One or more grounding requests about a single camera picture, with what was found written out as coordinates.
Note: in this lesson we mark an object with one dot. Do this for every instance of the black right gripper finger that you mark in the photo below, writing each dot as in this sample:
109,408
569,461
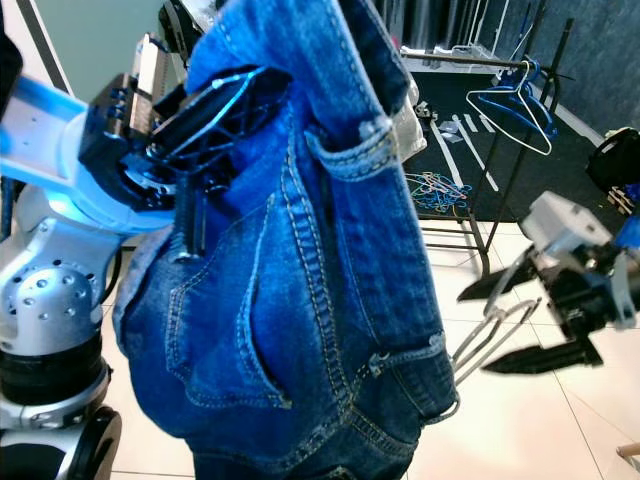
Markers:
550,358
505,285

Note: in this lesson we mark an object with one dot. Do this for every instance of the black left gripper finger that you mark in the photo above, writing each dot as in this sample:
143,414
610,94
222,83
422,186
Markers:
220,115

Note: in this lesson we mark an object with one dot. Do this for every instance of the dark blue jeans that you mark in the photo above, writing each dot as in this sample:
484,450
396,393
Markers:
290,300

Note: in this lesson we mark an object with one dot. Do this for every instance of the tangled hanger pile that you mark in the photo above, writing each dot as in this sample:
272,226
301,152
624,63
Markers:
438,192

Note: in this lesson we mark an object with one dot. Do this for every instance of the blue plastic hanger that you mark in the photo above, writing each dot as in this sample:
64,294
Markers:
510,100

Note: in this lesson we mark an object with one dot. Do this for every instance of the white floor strip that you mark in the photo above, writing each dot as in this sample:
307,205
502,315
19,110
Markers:
448,155
478,150

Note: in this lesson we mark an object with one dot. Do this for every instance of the black round bag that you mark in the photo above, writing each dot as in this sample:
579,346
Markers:
615,160

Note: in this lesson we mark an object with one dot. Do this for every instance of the dark curtain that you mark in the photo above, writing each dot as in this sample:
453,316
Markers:
440,20

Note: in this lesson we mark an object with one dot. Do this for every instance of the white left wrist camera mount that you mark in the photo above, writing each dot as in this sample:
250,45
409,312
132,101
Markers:
50,130

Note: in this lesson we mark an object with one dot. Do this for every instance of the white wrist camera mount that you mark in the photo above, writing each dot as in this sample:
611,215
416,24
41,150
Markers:
50,130
560,220

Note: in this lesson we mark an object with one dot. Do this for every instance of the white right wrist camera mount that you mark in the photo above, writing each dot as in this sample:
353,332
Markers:
560,220

